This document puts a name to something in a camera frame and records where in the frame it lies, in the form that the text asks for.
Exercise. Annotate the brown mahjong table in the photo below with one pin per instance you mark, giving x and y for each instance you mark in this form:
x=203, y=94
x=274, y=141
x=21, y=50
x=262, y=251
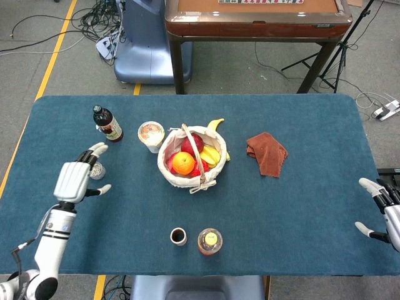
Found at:
x=256, y=25

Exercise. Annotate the black tripod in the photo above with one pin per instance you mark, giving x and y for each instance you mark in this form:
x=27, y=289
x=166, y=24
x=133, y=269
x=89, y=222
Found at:
x=340, y=56

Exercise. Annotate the cup with orange foil lid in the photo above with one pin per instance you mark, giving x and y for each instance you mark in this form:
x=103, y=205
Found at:
x=151, y=132

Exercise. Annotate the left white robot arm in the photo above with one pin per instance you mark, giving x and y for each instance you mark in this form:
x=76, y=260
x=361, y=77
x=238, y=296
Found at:
x=51, y=247

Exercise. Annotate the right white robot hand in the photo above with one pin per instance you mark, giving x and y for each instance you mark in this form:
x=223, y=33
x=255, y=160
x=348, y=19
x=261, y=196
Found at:
x=392, y=218

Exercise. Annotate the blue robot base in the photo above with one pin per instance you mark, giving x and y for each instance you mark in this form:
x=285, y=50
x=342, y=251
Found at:
x=147, y=47

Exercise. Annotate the white power strip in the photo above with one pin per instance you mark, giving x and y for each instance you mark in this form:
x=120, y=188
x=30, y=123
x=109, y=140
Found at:
x=387, y=110
x=106, y=47

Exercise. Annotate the yellow banana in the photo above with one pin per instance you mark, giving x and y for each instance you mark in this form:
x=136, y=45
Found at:
x=215, y=124

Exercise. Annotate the large red apple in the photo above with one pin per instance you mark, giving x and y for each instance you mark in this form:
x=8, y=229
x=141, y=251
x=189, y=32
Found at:
x=192, y=143

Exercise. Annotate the orange drink bottle yellow cap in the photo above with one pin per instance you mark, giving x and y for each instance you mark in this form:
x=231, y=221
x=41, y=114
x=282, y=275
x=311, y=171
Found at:
x=210, y=241

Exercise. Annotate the blue table mat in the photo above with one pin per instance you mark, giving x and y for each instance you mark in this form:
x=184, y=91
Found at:
x=281, y=212

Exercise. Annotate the small clear plastic container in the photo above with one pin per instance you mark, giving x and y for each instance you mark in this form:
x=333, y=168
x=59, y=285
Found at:
x=99, y=171

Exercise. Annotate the small red fruit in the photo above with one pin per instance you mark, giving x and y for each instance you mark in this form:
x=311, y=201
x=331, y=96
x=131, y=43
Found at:
x=197, y=171

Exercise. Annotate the wicker basket with cloth liner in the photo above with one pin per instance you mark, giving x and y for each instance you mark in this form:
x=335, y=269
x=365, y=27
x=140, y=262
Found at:
x=184, y=182

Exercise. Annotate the brown cloth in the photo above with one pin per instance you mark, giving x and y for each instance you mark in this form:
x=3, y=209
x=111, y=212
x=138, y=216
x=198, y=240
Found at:
x=267, y=154

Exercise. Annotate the white paper cup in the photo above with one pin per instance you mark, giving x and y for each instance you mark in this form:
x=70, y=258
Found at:
x=155, y=147

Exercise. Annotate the face-up mahjong tile row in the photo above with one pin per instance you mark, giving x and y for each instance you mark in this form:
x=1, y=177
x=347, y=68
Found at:
x=261, y=1

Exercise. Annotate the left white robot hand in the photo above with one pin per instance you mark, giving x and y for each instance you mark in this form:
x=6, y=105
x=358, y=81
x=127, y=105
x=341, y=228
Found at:
x=72, y=181

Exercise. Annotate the yellow starfruit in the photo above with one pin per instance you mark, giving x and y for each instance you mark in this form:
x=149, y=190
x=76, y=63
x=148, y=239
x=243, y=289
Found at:
x=211, y=156

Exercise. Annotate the blue grey robot chassis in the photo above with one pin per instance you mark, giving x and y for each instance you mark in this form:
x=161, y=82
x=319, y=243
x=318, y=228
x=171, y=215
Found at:
x=200, y=287

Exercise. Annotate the orange fruit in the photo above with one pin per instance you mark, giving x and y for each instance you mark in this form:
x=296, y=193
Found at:
x=183, y=163

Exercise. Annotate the small pink red apple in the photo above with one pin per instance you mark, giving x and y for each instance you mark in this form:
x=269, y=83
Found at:
x=171, y=165

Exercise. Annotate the dark tea bottle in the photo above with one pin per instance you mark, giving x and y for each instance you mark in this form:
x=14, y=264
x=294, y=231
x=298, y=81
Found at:
x=107, y=125

